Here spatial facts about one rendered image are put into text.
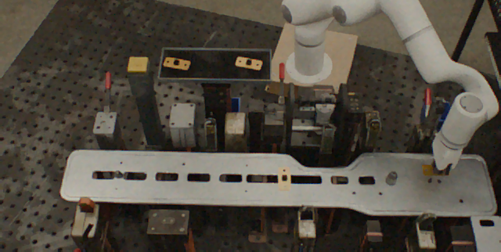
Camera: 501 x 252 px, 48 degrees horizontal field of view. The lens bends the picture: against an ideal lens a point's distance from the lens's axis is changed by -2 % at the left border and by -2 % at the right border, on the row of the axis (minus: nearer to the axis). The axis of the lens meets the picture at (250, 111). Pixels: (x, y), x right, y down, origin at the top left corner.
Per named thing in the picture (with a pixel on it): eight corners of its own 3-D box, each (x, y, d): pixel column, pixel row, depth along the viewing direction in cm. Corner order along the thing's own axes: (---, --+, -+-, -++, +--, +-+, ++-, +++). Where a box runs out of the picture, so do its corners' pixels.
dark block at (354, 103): (332, 178, 214) (347, 112, 180) (330, 161, 218) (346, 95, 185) (344, 178, 214) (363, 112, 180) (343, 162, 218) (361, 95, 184)
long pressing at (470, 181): (55, 209, 174) (55, 207, 172) (70, 148, 187) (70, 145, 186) (499, 217, 173) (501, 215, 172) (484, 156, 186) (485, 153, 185)
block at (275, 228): (272, 232, 201) (275, 194, 177) (272, 199, 208) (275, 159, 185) (287, 232, 201) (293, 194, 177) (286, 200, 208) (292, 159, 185)
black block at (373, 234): (348, 282, 190) (363, 247, 167) (346, 252, 197) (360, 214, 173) (372, 282, 190) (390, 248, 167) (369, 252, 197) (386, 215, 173)
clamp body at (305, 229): (284, 283, 190) (291, 243, 162) (284, 250, 197) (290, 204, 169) (311, 284, 190) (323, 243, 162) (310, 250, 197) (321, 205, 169)
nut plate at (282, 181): (290, 190, 177) (290, 189, 176) (278, 190, 177) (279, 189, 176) (290, 167, 182) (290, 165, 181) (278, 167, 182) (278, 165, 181)
